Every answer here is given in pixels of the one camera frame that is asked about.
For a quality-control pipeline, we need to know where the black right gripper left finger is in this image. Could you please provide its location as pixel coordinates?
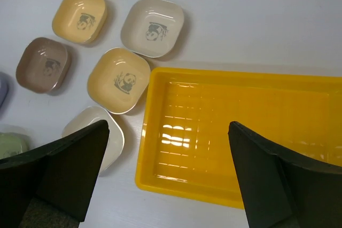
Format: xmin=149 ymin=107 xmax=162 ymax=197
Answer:
xmin=1 ymin=120 xmax=110 ymax=227

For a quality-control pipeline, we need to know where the purple panda plate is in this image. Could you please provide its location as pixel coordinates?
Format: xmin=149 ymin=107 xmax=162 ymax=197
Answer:
xmin=1 ymin=72 xmax=10 ymax=118

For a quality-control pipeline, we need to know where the cream panda plate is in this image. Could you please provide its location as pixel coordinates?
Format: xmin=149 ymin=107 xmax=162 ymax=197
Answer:
xmin=61 ymin=105 xmax=126 ymax=177
xmin=120 ymin=0 xmax=185 ymax=58

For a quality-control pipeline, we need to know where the yellow plastic bin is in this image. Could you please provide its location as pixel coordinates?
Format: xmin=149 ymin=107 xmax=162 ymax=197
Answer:
xmin=135 ymin=67 xmax=341 ymax=212

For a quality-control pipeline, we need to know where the brown panda plate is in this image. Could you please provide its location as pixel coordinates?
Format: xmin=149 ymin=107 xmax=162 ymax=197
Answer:
xmin=15 ymin=37 xmax=72 ymax=94

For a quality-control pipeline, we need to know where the green panda plate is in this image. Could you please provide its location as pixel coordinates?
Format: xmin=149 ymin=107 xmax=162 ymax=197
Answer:
xmin=1 ymin=124 xmax=29 ymax=159

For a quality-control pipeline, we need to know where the yellow panda plate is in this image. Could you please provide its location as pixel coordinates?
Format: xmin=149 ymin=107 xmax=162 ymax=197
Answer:
xmin=87 ymin=48 xmax=151 ymax=114
xmin=52 ymin=0 xmax=107 ymax=44

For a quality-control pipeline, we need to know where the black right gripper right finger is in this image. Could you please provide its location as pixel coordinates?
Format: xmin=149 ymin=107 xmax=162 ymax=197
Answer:
xmin=228 ymin=121 xmax=341 ymax=227

